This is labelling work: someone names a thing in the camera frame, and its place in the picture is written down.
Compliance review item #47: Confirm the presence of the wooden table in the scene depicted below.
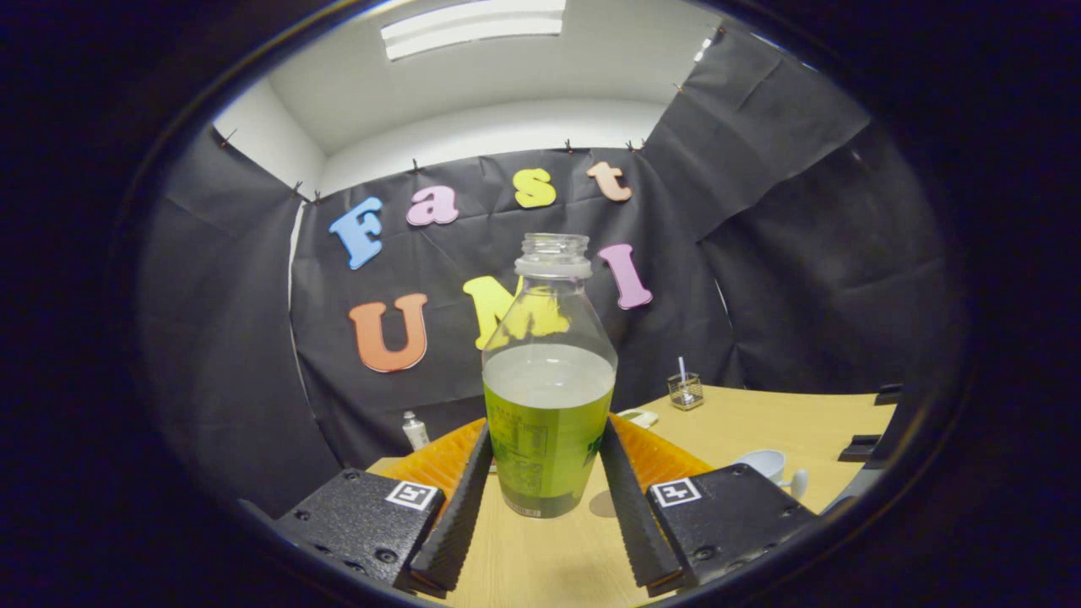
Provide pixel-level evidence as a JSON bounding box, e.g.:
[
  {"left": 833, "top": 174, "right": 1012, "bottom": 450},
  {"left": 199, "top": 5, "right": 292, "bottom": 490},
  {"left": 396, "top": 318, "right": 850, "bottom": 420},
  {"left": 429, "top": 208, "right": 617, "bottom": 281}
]
[{"left": 367, "top": 384, "right": 896, "bottom": 608}]

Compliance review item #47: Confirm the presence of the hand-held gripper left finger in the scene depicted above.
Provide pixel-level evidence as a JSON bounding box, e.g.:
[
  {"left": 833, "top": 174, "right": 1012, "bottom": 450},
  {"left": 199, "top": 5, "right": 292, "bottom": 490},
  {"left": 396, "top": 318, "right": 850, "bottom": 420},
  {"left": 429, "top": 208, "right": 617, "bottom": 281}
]
[{"left": 274, "top": 420, "right": 496, "bottom": 596}]

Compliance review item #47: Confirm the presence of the ceiling light panel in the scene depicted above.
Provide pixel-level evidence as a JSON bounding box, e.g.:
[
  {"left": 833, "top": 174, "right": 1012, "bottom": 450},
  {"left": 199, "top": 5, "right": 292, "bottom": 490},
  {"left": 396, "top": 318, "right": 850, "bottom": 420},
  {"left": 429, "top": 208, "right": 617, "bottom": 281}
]
[{"left": 380, "top": 0, "right": 567, "bottom": 62}]

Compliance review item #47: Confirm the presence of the black backdrop cloth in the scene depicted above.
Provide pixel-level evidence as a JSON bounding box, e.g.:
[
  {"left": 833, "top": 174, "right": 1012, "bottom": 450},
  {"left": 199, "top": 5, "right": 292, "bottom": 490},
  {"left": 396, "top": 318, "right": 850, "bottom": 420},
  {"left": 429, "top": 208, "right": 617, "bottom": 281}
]
[{"left": 139, "top": 17, "right": 964, "bottom": 520}]

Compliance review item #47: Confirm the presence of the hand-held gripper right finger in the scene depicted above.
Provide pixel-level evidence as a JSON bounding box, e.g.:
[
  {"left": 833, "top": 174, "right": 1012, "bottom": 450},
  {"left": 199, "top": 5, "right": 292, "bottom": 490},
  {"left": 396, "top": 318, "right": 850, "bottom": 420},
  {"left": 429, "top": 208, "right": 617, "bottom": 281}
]
[{"left": 600, "top": 414, "right": 818, "bottom": 592}]

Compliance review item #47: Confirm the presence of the white cup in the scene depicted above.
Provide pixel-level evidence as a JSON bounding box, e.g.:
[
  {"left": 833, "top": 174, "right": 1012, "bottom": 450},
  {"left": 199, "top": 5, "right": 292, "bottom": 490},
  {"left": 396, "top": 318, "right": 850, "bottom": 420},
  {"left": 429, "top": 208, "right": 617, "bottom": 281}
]
[{"left": 733, "top": 449, "right": 810, "bottom": 501}]

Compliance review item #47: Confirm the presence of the wire mesh holder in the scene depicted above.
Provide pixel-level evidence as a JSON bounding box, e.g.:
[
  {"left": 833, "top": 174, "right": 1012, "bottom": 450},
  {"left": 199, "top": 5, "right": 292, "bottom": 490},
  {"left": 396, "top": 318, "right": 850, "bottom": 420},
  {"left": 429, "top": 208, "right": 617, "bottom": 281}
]
[{"left": 667, "top": 372, "right": 705, "bottom": 411}]

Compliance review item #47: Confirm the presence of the juice bottle with green label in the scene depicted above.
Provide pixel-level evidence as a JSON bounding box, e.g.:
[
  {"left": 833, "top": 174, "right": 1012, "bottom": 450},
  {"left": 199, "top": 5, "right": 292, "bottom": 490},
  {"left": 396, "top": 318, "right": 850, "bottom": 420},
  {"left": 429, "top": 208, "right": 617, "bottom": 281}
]
[{"left": 481, "top": 233, "right": 619, "bottom": 518}]

